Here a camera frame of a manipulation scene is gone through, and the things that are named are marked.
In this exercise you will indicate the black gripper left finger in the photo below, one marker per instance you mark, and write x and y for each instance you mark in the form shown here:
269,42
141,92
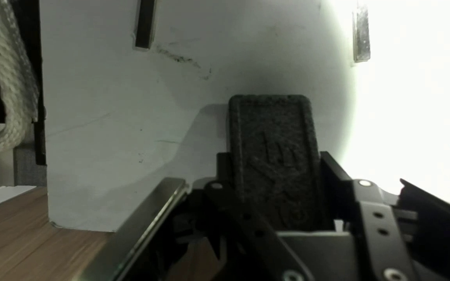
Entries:
245,234

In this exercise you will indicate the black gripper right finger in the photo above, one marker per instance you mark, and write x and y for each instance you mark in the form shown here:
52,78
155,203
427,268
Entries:
375,228

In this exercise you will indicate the black foam whiteboard eraser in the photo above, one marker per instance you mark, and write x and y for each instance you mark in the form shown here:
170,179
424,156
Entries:
274,150

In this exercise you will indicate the large white box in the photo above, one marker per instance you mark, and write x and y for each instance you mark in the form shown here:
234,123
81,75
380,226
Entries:
105,129

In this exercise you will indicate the metal strip on box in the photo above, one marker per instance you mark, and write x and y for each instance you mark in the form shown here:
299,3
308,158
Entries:
361,31

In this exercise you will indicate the black strip on box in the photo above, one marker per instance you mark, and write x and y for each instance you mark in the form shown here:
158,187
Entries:
144,23

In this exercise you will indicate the metal wrist mount bar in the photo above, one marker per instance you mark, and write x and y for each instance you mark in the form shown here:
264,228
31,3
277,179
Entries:
141,228
436,195

